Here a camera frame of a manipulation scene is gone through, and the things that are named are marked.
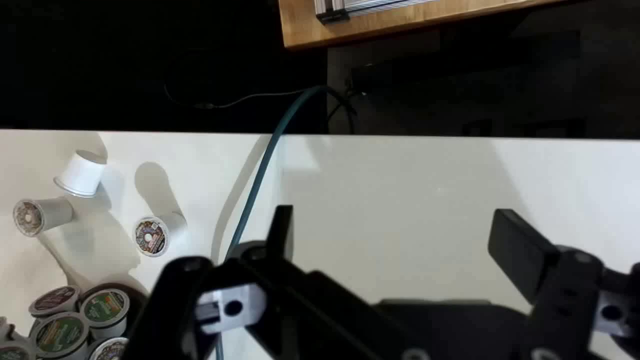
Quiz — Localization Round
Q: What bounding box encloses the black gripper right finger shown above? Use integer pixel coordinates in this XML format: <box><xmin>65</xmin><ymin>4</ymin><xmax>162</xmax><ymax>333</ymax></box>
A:
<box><xmin>488</xmin><ymin>208</ymin><xmax>640</xmax><ymax>360</ymax></box>

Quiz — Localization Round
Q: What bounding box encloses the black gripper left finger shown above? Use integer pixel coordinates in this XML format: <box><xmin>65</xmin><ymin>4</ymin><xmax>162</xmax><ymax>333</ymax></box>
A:
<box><xmin>122</xmin><ymin>205</ymin><xmax>408</xmax><ymax>360</ymax></box>

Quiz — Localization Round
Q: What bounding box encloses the patterned lid coffee pod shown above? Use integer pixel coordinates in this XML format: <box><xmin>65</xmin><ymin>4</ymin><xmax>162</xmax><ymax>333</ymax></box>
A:
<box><xmin>132</xmin><ymin>211</ymin><xmax>188</xmax><ymax>258</ymax></box>
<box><xmin>10</xmin><ymin>197</ymin><xmax>75</xmax><ymax>239</ymax></box>

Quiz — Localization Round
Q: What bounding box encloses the green lid coffee pod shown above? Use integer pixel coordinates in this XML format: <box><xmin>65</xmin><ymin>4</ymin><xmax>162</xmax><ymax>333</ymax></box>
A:
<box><xmin>77</xmin><ymin>285</ymin><xmax>132</xmax><ymax>339</ymax></box>
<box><xmin>28</xmin><ymin>311</ymin><xmax>91</xmax><ymax>360</ymax></box>

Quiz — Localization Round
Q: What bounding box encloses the white red lid coffee pod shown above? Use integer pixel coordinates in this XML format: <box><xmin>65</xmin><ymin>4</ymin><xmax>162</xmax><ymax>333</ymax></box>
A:
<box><xmin>87</xmin><ymin>336</ymin><xmax>129</xmax><ymax>360</ymax></box>

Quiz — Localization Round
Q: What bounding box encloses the plain white coffee pod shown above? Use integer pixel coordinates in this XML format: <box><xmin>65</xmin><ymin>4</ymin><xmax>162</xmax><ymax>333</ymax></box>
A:
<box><xmin>52</xmin><ymin>148</ymin><xmax>108</xmax><ymax>199</ymax></box>

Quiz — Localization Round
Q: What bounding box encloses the black wire pod rack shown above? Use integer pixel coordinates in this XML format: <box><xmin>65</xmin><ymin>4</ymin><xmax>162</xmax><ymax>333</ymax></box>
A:
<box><xmin>0</xmin><ymin>277</ymin><xmax>152</xmax><ymax>360</ymax></box>

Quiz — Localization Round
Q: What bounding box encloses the silver metal rail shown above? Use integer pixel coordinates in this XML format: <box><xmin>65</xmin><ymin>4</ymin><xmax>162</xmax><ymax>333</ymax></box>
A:
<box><xmin>312</xmin><ymin>0</ymin><xmax>432</xmax><ymax>26</ymax></box>

